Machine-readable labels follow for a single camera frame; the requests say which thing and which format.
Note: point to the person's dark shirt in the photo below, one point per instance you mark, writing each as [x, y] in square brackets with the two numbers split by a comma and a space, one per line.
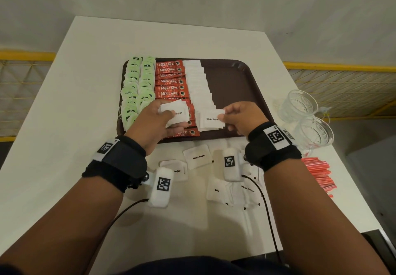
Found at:
[201, 267]

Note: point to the row of tea bags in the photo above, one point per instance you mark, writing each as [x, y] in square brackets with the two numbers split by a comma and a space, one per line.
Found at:
[147, 80]
[130, 92]

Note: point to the black left wristband with markers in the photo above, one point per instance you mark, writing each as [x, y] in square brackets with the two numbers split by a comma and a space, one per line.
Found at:
[120, 163]

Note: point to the yellow mesh railing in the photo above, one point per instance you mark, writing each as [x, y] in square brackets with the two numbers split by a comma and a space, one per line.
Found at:
[346, 89]
[24, 95]

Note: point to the clear patterned glass cup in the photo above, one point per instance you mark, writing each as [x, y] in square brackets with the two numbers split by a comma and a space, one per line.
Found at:
[315, 135]
[297, 106]

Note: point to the person's right forearm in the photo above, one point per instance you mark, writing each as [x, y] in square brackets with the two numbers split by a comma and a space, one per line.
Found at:
[315, 222]

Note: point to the black wristband with markers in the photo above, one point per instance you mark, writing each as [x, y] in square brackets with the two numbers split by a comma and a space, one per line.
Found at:
[272, 151]
[120, 163]

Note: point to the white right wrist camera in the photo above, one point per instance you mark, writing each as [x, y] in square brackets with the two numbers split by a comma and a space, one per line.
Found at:
[232, 165]

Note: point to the person's left forearm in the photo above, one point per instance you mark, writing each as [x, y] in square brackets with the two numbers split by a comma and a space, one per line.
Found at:
[58, 231]

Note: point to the row of red Nescafe sachets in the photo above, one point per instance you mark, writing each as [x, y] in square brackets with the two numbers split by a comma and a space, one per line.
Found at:
[170, 81]

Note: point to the black right wristband with markers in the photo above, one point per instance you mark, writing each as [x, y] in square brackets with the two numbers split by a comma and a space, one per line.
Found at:
[272, 151]

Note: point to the person's dark sleeve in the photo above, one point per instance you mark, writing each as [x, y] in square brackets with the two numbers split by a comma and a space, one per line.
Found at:
[9, 270]

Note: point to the pile of white sugar sachets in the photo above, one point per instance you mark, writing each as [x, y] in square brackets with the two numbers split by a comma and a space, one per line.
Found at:
[198, 157]

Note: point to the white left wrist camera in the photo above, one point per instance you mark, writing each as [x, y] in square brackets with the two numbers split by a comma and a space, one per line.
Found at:
[161, 188]

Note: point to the pile of red stirrer sticks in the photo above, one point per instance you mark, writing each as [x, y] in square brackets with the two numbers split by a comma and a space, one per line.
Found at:
[318, 176]

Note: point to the sugar sachet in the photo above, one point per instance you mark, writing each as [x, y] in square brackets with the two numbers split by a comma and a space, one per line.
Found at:
[210, 120]

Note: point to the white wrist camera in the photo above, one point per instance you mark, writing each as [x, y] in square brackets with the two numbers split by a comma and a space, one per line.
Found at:
[232, 165]
[161, 188]

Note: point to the person's left hand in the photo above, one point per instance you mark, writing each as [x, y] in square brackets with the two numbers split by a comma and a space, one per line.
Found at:
[148, 129]

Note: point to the brown tray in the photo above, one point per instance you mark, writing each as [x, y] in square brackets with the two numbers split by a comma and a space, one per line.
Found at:
[241, 83]

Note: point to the person's right hand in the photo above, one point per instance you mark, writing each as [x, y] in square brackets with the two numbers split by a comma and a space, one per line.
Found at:
[247, 117]

